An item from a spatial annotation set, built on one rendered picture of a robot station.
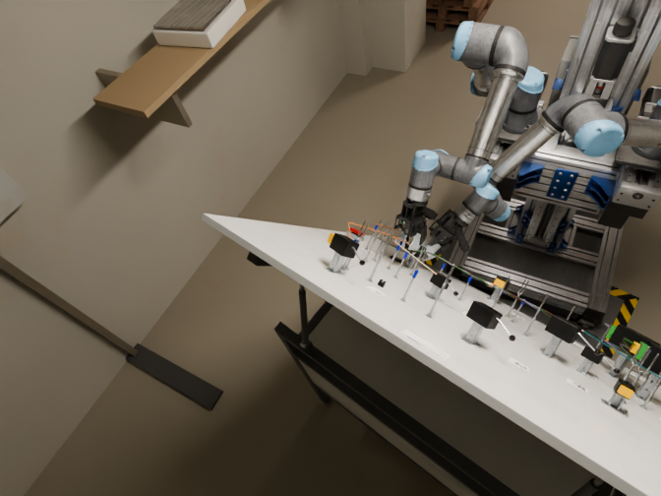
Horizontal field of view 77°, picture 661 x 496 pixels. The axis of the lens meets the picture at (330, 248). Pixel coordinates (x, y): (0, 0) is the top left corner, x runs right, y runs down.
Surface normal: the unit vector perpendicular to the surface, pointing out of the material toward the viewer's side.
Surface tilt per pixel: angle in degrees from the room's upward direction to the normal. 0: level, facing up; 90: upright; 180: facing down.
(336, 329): 0
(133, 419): 0
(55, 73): 90
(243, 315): 0
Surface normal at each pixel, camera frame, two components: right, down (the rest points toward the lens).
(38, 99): 0.87, 0.30
